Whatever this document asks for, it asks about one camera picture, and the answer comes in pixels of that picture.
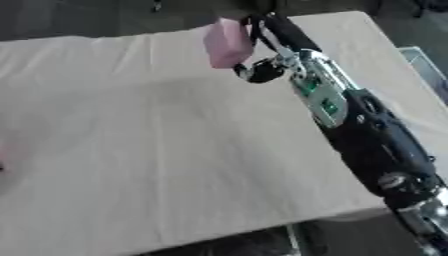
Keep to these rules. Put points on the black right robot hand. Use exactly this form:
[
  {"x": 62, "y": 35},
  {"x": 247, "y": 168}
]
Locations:
[{"x": 265, "y": 71}]

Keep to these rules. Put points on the pink rectangular block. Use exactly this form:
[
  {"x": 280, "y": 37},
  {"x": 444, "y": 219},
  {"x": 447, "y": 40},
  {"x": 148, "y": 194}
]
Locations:
[{"x": 227, "y": 43}]

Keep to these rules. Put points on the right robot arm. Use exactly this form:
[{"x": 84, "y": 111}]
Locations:
[{"x": 373, "y": 140}]

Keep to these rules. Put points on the clear plastic container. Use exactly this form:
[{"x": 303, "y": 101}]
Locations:
[{"x": 424, "y": 68}]

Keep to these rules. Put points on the white table leg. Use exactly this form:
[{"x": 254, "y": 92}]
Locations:
[{"x": 293, "y": 240}]

